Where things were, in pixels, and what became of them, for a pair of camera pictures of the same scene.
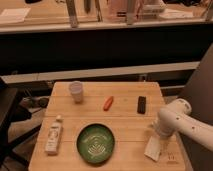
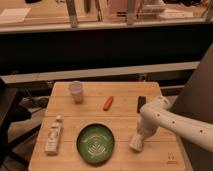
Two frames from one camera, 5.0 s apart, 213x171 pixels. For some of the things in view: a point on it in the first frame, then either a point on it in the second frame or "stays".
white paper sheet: (14, 14) stays
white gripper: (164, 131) → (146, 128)
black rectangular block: (141, 109) stays
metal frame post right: (130, 13) stays
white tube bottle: (54, 137) stays
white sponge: (153, 148) → (136, 141)
